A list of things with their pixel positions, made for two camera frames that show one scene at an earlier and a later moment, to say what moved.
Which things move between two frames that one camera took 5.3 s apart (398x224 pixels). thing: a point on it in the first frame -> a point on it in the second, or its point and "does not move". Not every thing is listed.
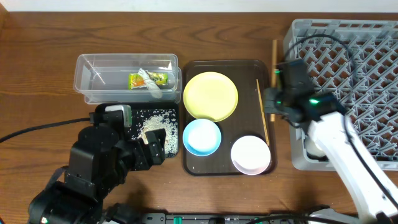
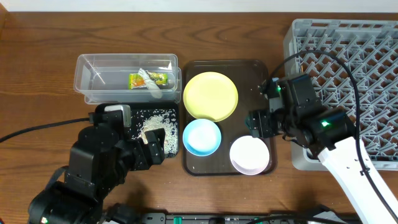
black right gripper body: x=275 y=102 -> x=268 y=121
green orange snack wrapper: x=136 y=81 does not move
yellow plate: x=210 y=96 does not move
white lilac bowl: x=250 y=155 does not move
